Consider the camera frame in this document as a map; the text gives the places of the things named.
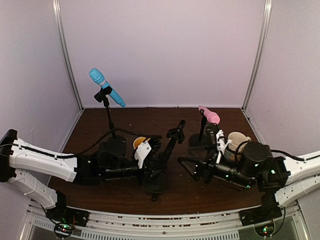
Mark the blue toy microphone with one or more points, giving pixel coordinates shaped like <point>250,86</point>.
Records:
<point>100,80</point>

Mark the left aluminium frame post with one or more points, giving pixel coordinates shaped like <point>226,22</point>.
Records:
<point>66,57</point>

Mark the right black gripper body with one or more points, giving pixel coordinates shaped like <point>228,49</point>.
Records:
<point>206,170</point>

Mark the tall black phone stand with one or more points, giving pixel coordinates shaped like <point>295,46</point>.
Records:
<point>175,136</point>

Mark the floral ceramic mug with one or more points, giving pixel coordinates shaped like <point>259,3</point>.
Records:
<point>234,150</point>

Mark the white mug orange inside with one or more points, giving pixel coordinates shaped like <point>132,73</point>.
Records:
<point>139,140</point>

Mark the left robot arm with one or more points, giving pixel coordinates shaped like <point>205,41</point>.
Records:
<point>109,162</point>

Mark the pink toy microphone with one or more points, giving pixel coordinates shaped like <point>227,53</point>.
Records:
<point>211,116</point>

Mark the short stand with clip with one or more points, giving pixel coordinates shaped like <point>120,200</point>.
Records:
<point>199,139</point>

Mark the aluminium frame post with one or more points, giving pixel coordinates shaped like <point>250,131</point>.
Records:
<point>66,57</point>
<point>264,30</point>

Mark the short stand with taped base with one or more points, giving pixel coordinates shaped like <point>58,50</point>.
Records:
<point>101,96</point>

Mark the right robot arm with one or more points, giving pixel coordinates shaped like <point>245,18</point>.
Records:
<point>281,177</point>

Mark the front aluminium rail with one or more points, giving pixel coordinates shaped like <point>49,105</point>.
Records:
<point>225,225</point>

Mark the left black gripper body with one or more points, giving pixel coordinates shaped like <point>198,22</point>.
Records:
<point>155,161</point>

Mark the black wireless microphone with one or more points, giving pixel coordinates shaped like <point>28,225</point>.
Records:
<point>155,196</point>

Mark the right aluminium frame post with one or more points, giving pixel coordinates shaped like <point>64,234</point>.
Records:
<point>264,30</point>

